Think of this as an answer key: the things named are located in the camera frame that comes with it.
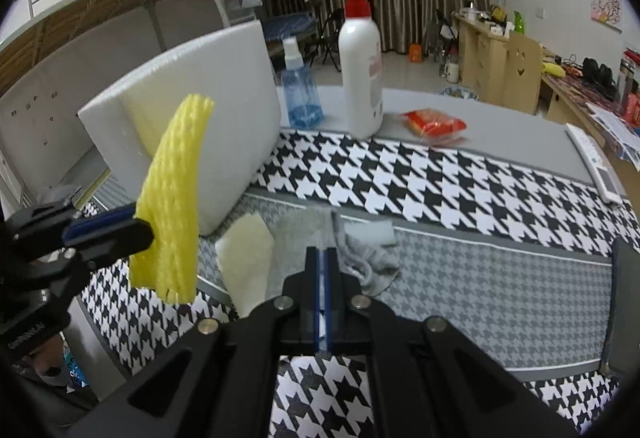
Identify grey sock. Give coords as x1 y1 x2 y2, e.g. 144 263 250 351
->
266 207 400 299

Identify white tissue paper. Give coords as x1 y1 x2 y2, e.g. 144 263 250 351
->
215 213 274 318

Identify white styrofoam box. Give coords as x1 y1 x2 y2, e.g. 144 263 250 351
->
78 21 281 235

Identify person left hand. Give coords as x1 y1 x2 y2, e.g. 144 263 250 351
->
13 335 70 387

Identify blue spray bottle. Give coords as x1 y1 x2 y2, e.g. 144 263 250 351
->
281 36 323 129

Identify red snack packet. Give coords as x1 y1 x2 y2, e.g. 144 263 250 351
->
400 109 468 145

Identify grey trash bin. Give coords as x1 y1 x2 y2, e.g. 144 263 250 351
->
439 85 478 102

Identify white pump lotion bottle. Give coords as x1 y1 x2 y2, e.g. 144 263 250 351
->
338 0 383 139

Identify black folding chair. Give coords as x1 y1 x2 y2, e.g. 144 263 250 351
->
317 7 345 72

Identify orange container on floor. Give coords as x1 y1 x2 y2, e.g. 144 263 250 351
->
408 43 424 64

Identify white remote control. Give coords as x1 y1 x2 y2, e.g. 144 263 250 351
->
565 123 623 205

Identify wooden desk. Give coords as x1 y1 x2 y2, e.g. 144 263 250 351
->
452 13 639 172

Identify papers on desk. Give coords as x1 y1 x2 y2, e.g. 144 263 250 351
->
587 102 639 169

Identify black headphones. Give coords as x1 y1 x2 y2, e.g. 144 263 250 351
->
582 57 616 102

